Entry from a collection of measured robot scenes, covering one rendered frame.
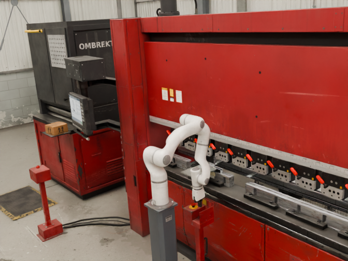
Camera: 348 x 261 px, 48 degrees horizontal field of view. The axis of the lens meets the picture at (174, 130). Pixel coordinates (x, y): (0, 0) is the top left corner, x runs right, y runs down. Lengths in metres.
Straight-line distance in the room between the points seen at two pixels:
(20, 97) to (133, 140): 6.13
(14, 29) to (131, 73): 6.14
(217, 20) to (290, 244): 1.73
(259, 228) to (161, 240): 0.76
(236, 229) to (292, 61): 1.44
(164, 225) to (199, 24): 1.58
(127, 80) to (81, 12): 6.66
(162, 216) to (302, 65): 1.39
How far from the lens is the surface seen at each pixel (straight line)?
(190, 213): 3.26
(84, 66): 3.82
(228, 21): 3.05
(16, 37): 9.76
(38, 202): 5.63
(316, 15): 2.60
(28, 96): 9.93
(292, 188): 3.32
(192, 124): 2.83
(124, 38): 3.83
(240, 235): 3.35
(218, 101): 3.24
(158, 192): 2.82
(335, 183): 2.76
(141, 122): 4.02
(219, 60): 3.16
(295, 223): 2.94
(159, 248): 3.00
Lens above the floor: 2.32
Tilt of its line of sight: 16 degrees down
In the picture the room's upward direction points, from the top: 3 degrees counter-clockwise
